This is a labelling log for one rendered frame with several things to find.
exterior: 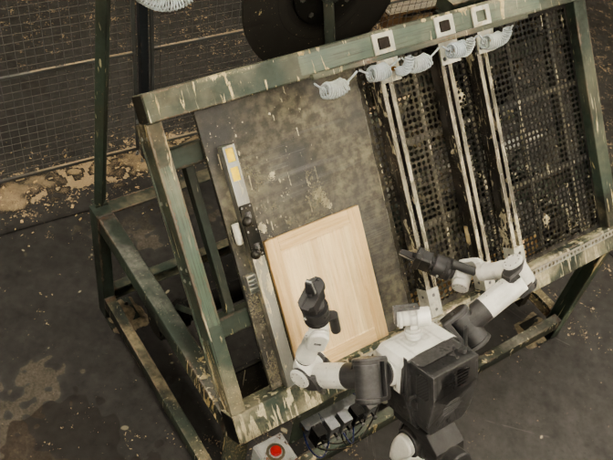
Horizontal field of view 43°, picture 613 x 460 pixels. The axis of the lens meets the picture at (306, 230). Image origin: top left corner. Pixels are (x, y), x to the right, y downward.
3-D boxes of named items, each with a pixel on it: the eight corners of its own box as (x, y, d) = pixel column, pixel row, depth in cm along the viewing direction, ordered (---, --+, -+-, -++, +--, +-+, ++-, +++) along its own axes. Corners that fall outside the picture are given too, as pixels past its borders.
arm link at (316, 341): (312, 311, 257) (303, 331, 267) (312, 334, 251) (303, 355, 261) (330, 313, 258) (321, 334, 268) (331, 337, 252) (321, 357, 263)
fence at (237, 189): (283, 385, 300) (288, 388, 296) (217, 147, 277) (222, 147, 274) (294, 380, 302) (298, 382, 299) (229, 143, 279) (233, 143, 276)
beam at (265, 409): (227, 437, 296) (240, 446, 287) (219, 409, 294) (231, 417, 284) (605, 243, 397) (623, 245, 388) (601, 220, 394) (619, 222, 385)
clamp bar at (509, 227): (503, 274, 354) (545, 282, 334) (453, 12, 326) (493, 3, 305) (519, 266, 359) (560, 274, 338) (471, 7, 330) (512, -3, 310)
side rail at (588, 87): (590, 225, 390) (608, 227, 381) (555, 5, 364) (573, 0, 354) (600, 220, 394) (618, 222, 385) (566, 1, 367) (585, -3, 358)
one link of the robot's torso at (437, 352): (492, 417, 273) (493, 333, 256) (419, 462, 257) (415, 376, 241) (434, 376, 295) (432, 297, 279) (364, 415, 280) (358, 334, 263)
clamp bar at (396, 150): (418, 317, 331) (456, 328, 310) (355, 38, 302) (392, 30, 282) (436, 308, 335) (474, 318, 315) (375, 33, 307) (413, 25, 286)
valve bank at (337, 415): (306, 473, 310) (315, 444, 292) (287, 444, 317) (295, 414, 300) (403, 418, 333) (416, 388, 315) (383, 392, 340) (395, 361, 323)
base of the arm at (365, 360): (375, 399, 266) (398, 401, 256) (346, 404, 258) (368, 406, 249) (371, 355, 267) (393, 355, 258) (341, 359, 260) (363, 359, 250)
